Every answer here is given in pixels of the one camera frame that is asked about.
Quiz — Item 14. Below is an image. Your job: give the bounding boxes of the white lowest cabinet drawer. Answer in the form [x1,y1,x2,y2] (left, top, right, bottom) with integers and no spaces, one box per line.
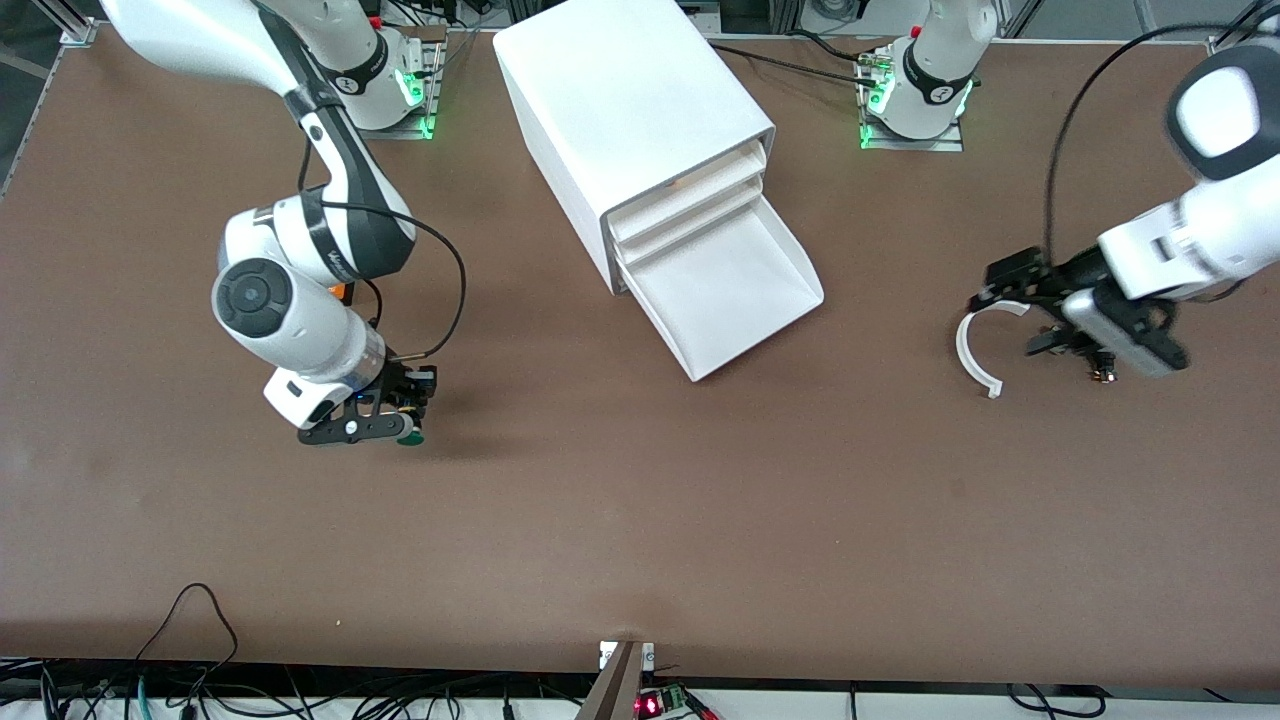
[622,195,826,384]

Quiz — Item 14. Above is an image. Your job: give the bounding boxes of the white middle cabinet drawer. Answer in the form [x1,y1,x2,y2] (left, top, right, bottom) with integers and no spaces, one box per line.
[611,172,766,265]

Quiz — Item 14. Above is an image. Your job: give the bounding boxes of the white uppermost cabinet drawer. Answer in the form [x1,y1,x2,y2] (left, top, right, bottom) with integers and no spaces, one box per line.
[608,140,767,244]

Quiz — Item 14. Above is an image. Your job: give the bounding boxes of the white drawer cabinet housing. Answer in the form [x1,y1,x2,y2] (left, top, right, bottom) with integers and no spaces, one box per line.
[493,0,776,296]

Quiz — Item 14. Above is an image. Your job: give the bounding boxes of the white curved plastic arc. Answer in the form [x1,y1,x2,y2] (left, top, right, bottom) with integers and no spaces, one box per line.
[955,300,1031,399]

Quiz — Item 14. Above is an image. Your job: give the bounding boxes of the circuit board with red LED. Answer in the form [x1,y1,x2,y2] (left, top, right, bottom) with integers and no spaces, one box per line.
[635,685,693,720]

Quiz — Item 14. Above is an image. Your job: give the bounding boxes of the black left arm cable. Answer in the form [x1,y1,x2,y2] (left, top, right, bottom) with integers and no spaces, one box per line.
[1043,0,1280,263]

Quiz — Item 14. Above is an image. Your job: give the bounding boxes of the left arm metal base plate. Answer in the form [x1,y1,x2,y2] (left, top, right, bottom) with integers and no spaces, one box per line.
[858,45,966,153]

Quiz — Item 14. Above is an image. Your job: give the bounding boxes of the black looped cable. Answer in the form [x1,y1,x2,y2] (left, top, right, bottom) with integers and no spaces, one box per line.
[135,583,241,669]

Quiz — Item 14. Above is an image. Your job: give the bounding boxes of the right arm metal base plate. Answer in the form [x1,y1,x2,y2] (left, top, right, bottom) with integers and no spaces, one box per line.
[385,40,442,141]

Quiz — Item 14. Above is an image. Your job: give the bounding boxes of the black cable on table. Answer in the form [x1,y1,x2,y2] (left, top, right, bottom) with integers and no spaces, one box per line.
[712,30,886,79]

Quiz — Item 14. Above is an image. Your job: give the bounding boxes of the black cable coil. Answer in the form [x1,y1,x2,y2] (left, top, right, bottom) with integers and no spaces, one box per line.
[1005,683,1108,719]

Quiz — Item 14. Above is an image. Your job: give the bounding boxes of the camera mount post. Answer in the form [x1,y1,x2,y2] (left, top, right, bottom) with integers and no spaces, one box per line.
[575,640,656,720]

